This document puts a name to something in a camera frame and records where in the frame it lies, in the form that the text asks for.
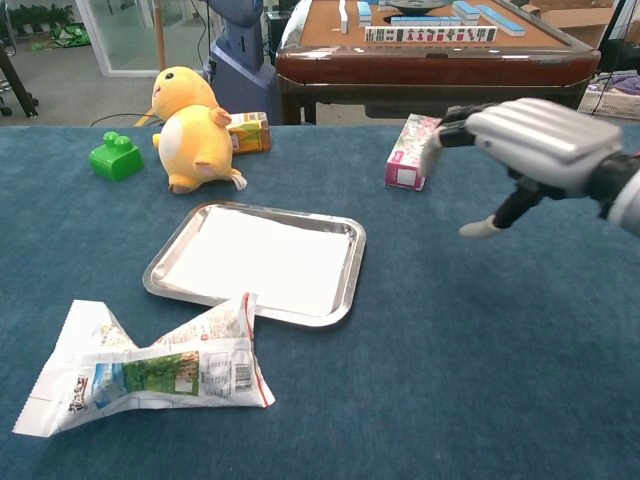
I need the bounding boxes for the green bag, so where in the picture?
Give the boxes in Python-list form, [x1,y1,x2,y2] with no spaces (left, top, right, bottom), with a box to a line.
[49,23,92,49]

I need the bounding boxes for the yellow plush toy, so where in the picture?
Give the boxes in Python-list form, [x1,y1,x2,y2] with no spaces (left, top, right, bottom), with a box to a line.
[151,66,248,194]

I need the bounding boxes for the pink floral box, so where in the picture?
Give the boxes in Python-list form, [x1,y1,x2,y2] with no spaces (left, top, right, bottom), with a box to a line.
[384,113,443,192]

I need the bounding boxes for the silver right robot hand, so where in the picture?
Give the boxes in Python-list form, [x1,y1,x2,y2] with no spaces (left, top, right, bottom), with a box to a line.
[418,97,624,239]

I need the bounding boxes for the white paper sheet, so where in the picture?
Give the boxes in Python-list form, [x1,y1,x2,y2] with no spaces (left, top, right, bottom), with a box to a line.
[158,205,351,317]

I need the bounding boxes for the face-up mahjong tile row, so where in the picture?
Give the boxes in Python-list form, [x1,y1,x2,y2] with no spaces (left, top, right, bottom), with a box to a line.
[364,25,498,44]

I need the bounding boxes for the crumpled white snack bag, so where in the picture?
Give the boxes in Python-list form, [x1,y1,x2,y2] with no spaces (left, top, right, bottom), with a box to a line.
[11,292,277,438]

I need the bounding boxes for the blue grey machine base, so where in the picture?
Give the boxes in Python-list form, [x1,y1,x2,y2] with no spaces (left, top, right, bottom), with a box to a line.
[203,0,281,125]

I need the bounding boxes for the green toy block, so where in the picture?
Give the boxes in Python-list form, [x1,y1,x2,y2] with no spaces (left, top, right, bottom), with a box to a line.
[88,130,145,182]

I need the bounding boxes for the black stand leg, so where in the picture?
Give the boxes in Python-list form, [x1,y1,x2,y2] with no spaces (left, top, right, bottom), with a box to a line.
[0,39,40,119]

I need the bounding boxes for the black floor cable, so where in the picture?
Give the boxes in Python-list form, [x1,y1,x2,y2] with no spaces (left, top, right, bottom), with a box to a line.
[89,112,161,127]

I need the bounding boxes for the long blue mahjong tile row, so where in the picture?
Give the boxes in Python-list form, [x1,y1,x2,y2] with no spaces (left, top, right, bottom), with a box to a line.
[477,4,527,37]

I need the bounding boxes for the wooden pole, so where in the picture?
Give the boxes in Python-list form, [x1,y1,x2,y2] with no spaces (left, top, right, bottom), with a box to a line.
[152,0,167,71]

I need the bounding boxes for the blue table cloth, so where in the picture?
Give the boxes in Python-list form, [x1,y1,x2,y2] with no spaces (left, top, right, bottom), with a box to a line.
[0,123,640,480]

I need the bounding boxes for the white plastic basket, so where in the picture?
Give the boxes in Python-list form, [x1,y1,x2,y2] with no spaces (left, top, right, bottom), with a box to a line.
[577,87,640,121]

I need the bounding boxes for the yellow juice carton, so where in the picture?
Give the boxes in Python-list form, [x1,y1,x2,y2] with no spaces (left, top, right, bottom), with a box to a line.
[225,111,273,156]

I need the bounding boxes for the silver metal tray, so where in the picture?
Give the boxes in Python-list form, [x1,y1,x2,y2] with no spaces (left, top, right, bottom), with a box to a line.
[142,201,368,329]

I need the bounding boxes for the short blue mahjong tile row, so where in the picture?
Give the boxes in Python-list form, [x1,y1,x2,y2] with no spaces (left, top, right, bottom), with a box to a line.
[391,15,464,27]

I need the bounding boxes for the dark wooden mahjong table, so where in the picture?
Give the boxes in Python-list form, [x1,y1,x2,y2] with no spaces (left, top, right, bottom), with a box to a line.
[274,0,601,126]

